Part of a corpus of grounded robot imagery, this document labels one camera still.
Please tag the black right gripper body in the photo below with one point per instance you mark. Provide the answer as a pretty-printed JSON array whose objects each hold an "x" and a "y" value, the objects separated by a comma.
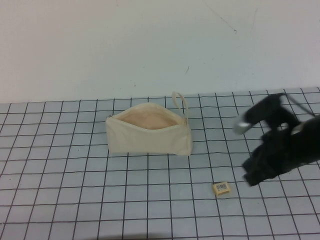
[{"x": 280, "y": 155}]

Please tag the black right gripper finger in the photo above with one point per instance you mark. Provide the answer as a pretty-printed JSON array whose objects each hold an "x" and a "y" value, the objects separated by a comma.
[
  {"x": 253, "y": 161},
  {"x": 256, "y": 178}
]

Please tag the yellow eraser with barcode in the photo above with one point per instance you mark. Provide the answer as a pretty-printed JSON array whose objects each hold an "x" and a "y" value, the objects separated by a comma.
[{"x": 221, "y": 190}]

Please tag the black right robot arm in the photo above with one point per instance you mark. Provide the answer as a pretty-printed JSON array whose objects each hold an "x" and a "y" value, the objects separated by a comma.
[{"x": 310, "y": 142}]

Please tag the cream canvas pencil case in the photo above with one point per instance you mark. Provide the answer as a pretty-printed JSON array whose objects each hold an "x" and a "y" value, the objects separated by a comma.
[{"x": 145, "y": 140}]

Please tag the grey grid tablecloth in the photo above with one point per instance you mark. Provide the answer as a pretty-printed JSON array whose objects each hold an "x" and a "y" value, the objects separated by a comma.
[{"x": 75, "y": 187}]

